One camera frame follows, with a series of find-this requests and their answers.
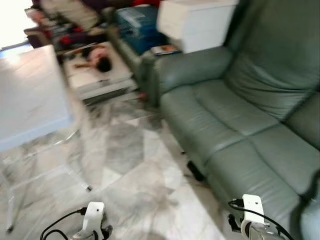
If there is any green leather sofa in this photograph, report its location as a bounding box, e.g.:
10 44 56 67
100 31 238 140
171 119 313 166
140 0 320 240

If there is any white mattress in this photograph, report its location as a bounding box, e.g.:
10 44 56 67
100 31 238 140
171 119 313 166
64 41 137 100

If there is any large grey plastic table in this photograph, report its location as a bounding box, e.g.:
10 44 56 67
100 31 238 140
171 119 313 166
0 44 95 235

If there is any lying child with dark hair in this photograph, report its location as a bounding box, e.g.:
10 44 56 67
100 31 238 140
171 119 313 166
74 44 114 74

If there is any colourful magazine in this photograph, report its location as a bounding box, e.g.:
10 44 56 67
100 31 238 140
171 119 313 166
150 44 182 56

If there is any white drawer cabinet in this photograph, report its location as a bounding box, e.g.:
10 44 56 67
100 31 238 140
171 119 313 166
156 0 239 54

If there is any blue plastic crate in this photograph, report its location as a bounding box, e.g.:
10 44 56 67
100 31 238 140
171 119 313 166
116 5 162 54

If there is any striped blanket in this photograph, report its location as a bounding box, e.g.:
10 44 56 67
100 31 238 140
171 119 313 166
40 0 102 31

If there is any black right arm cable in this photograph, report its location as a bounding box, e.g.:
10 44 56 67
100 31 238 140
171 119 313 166
228 198 297 240

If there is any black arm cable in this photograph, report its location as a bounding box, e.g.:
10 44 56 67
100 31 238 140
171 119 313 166
40 208 87 240
228 198 297 240

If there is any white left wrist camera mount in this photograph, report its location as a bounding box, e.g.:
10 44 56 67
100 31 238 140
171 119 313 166
82 201 106 237

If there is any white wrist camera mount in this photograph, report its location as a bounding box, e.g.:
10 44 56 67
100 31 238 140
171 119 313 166
242 193 266 232
82 201 106 237

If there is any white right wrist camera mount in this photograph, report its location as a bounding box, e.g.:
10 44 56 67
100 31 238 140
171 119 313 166
242 193 266 232

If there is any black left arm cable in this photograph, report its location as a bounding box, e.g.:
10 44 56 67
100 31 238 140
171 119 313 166
40 208 87 240

